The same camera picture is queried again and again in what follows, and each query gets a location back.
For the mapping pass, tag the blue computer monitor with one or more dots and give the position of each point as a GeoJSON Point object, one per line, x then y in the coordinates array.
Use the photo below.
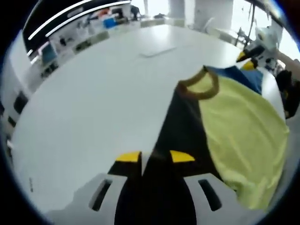
{"type": "Point", "coordinates": [49, 53]}

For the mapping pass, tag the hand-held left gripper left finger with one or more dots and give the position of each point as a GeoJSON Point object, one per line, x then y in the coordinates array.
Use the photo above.
{"type": "Point", "coordinates": [103, 197]}

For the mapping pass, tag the blue storage box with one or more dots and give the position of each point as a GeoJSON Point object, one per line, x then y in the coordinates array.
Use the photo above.
{"type": "Point", "coordinates": [110, 22]}

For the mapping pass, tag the white office chair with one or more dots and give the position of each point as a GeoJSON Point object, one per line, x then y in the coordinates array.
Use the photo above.
{"type": "Point", "coordinates": [209, 23]}

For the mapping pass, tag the white ceiling light strip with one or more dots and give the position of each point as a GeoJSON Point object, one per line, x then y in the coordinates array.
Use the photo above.
{"type": "Point", "coordinates": [58, 18]}
{"type": "Point", "coordinates": [86, 17]}

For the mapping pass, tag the black chair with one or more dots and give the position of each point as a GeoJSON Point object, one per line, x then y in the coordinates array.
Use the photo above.
{"type": "Point", "coordinates": [20, 103]}

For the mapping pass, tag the yellow blue black garment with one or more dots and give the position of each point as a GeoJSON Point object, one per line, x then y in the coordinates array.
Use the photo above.
{"type": "Point", "coordinates": [246, 129]}

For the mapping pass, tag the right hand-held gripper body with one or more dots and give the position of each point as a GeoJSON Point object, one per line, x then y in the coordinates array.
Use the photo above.
{"type": "Point", "coordinates": [268, 42]}

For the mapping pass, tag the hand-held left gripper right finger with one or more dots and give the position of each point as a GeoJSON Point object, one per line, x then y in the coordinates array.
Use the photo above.
{"type": "Point", "coordinates": [199, 211]}

